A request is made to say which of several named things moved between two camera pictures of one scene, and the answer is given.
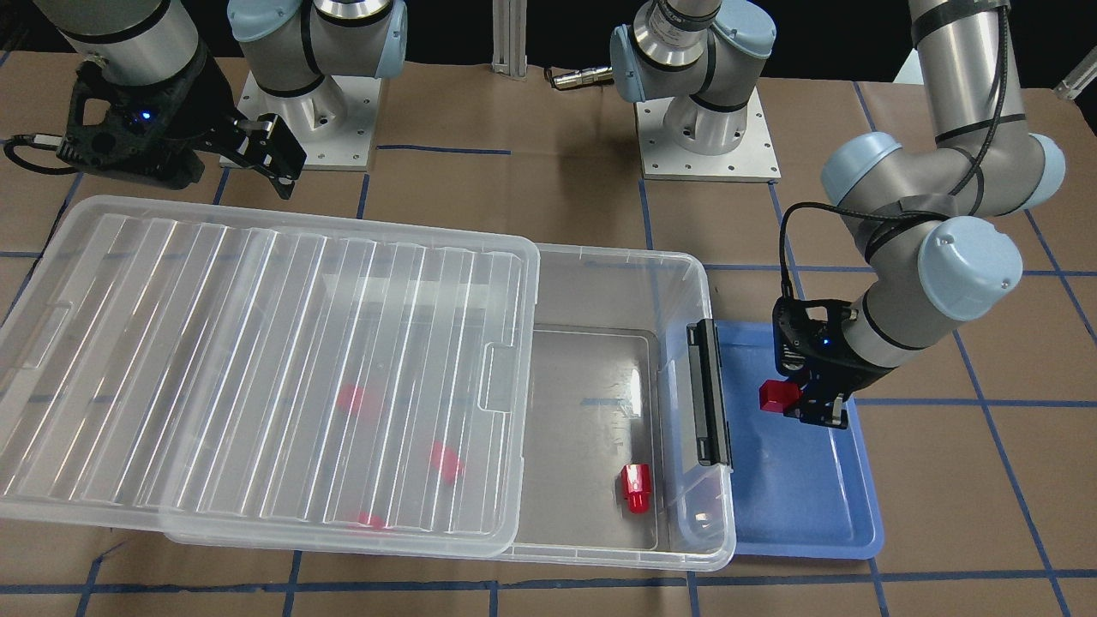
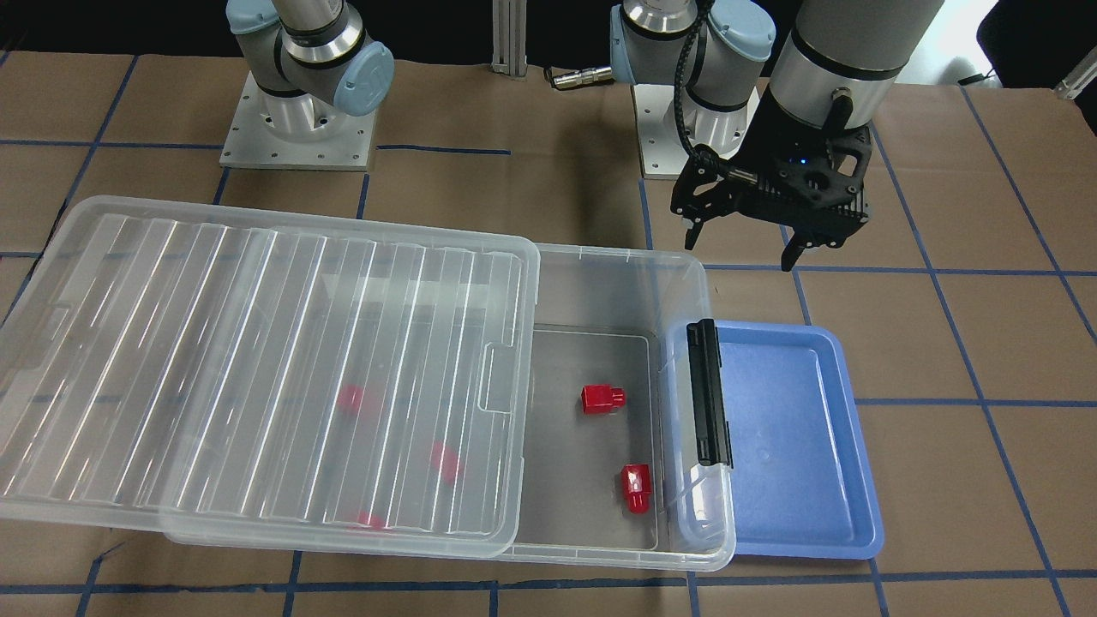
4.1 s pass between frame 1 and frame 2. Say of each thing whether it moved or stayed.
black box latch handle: stayed
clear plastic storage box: stayed
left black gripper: moved
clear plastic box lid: stayed
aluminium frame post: stayed
